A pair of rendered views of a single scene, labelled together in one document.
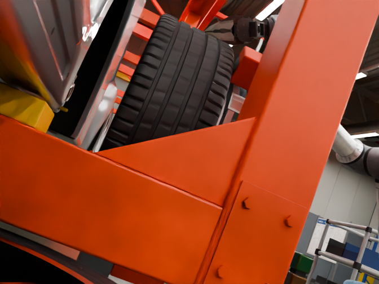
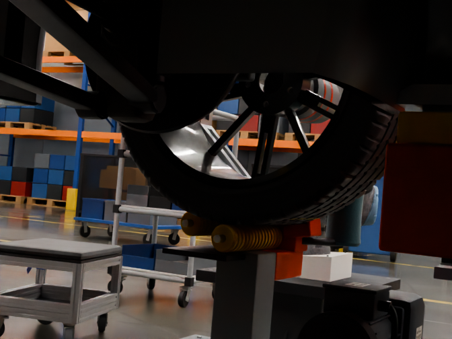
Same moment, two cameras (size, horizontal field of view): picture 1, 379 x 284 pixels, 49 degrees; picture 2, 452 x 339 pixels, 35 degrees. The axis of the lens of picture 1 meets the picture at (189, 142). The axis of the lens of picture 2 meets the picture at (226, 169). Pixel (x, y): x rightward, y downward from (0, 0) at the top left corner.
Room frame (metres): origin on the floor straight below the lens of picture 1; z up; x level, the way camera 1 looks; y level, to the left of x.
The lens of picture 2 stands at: (0.35, 1.41, 0.59)
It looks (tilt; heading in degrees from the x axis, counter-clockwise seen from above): 2 degrees up; 308
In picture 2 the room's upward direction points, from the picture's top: 5 degrees clockwise
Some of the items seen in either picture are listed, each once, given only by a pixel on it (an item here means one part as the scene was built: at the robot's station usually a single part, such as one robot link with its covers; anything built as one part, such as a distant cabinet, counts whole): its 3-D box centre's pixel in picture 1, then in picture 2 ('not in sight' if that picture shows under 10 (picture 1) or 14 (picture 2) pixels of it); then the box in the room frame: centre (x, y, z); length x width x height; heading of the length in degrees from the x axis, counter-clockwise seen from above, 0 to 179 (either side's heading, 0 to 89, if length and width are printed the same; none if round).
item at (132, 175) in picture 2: not in sight; (129, 190); (8.01, -6.05, 0.48); 1.26 x 0.85 x 0.97; 13
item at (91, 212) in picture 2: not in sight; (133, 194); (5.61, -3.78, 0.48); 1.00 x 0.60 x 0.96; 9
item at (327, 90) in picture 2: not in sight; (302, 93); (1.32, -0.11, 0.85); 0.21 x 0.14 x 0.14; 100
